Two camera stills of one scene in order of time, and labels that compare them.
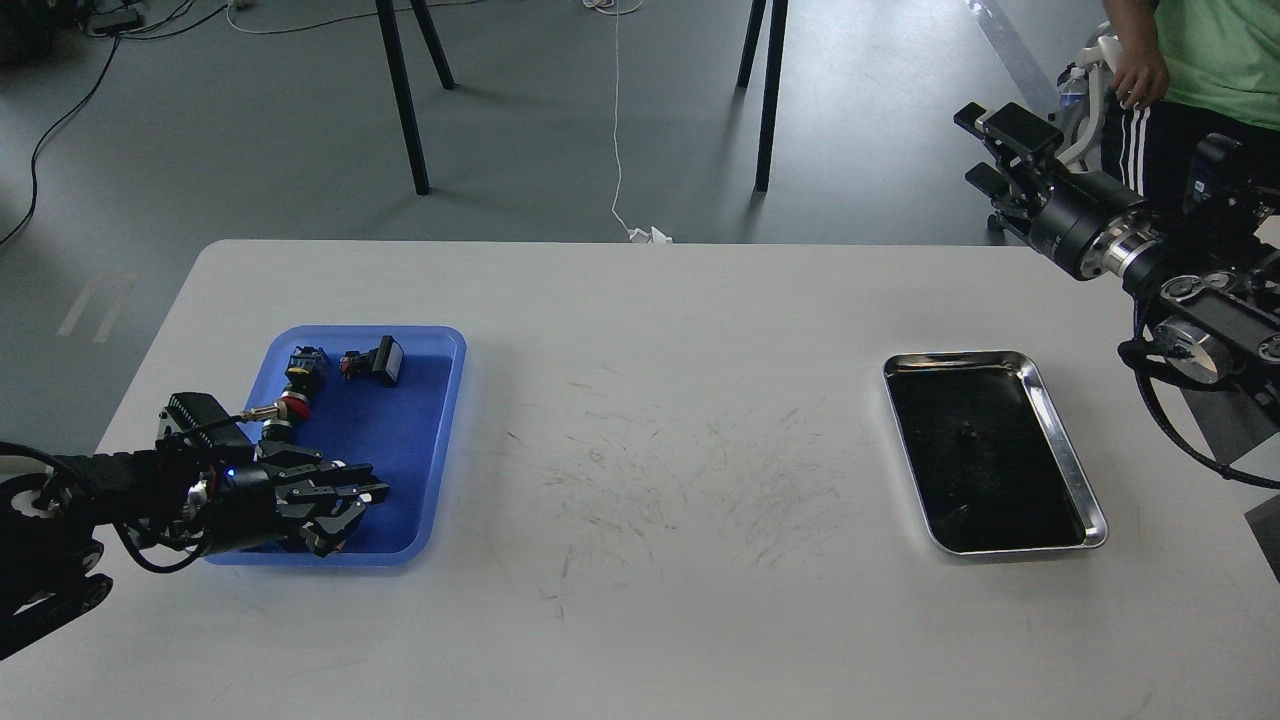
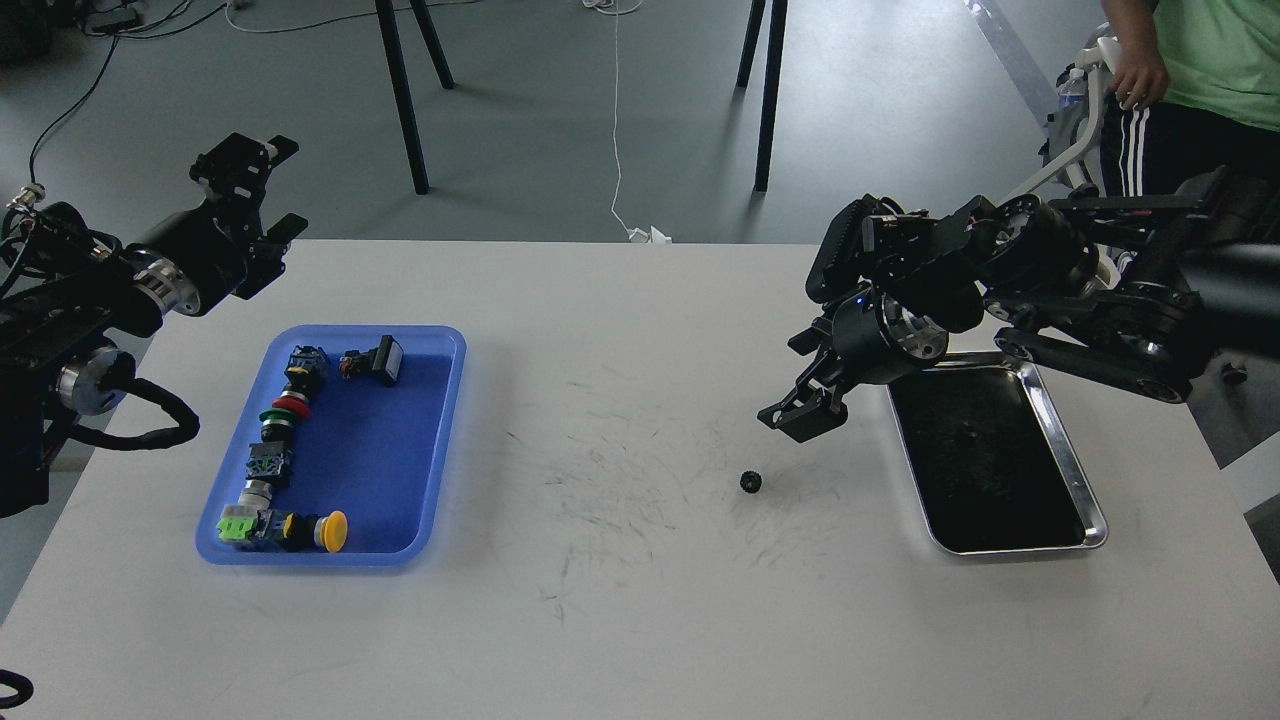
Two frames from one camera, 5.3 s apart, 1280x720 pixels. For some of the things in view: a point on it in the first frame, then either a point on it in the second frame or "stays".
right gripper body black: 1074,209 → 874,340
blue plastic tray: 403,432 stays
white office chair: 1077,109 stays
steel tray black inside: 990,463 stays
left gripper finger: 343,479 → 233,175
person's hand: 1143,71 stays
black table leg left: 400,83 stays
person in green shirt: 1186,69 stays
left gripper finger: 326,535 → 266,255
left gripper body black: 239,511 → 211,244
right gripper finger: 1020,201 → 816,417
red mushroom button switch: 305,374 stays
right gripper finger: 1026,143 → 770,416
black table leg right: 775,53 stays
